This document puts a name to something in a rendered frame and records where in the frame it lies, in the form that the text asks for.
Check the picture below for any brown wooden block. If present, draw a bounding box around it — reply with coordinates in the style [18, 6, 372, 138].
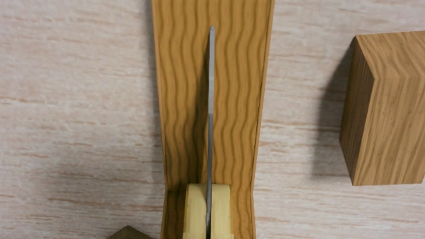
[107, 225, 154, 239]
[339, 31, 425, 187]

